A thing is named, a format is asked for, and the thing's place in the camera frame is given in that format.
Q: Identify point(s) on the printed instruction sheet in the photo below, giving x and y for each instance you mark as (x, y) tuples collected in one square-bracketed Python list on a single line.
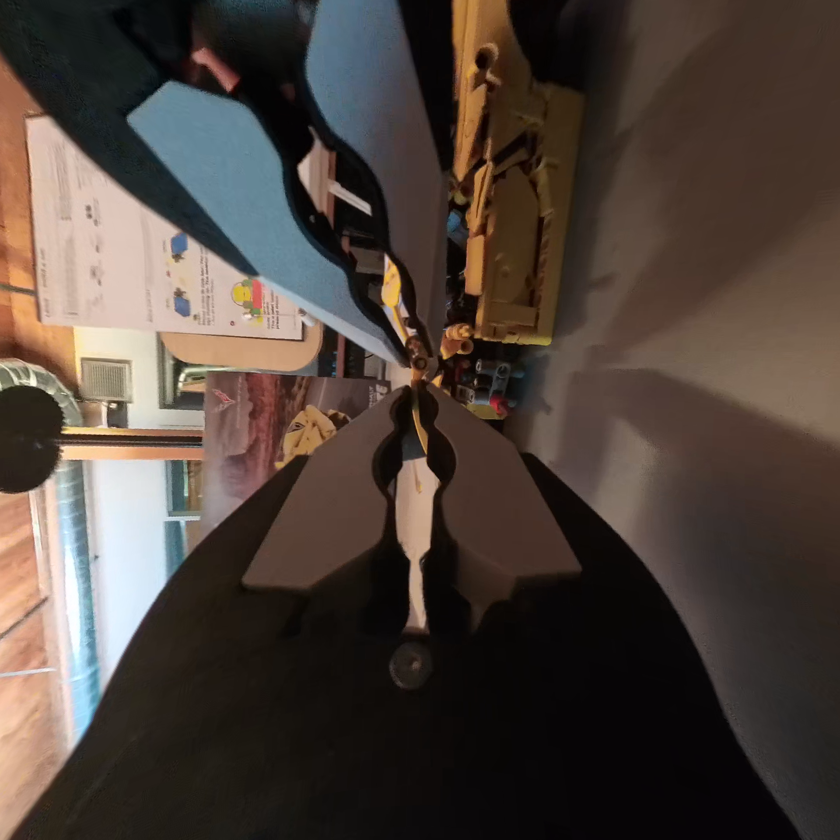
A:
[(98, 262)]

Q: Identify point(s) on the toy car set box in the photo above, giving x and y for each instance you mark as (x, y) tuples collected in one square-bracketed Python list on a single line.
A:
[(262, 426)]

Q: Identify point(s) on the silver ventilation duct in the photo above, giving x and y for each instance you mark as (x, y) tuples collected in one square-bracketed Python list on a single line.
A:
[(72, 558)]

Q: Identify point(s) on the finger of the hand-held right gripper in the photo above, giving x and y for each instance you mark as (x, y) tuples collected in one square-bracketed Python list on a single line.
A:
[(380, 98), (229, 184)]

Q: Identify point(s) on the person's right hand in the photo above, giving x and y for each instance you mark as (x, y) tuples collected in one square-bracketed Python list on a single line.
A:
[(213, 69)]

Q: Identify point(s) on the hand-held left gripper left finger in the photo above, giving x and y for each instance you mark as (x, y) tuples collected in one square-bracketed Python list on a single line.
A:
[(321, 525)]

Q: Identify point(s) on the black round pole stand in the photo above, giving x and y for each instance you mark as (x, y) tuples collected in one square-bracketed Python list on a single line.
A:
[(26, 439)]

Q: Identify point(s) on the grey desk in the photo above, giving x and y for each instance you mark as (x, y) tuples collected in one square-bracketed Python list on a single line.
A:
[(689, 262)]

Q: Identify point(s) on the yellow toy brick car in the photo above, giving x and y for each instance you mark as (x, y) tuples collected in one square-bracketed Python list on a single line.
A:
[(512, 229)]

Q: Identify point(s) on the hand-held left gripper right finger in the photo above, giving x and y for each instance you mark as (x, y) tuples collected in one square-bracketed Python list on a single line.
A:
[(505, 518)]

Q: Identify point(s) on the yellow toy brick panel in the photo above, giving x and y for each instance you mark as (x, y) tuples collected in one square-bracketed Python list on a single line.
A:
[(392, 282)]

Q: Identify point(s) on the small wall vent grille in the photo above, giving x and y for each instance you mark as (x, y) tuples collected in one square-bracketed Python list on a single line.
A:
[(106, 379)]

